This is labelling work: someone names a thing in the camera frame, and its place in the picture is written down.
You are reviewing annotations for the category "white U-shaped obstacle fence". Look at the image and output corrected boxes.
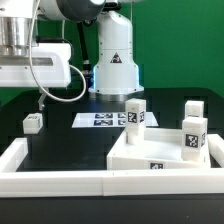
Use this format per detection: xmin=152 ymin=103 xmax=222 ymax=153
xmin=0 ymin=138 xmax=224 ymax=198

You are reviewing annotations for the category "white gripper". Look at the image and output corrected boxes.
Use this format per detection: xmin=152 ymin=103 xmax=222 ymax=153
xmin=0 ymin=43 xmax=71 ymax=111

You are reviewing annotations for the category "white square table top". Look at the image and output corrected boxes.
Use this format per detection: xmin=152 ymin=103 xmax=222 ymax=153
xmin=107 ymin=128 xmax=211 ymax=170

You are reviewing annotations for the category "white sheet with tags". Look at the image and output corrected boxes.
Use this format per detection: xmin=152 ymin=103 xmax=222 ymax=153
xmin=71 ymin=112 xmax=159 ymax=128

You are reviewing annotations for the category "white cable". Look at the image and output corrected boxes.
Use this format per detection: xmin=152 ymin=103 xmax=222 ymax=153
xmin=61 ymin=19 xmax=67 ymax=43

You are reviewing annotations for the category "black cable bundle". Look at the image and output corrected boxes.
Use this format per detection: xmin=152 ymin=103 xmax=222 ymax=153
xmin=68 ymin=71 xmax=92 ymax=90

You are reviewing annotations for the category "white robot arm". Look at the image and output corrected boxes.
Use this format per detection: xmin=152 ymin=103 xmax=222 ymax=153
xmin=0 ymin=0 xmax=144 ymax=101

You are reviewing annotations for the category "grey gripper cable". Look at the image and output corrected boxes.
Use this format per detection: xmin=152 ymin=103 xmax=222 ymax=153
xmin=28 ymin=0 xmax=88 ymax=103

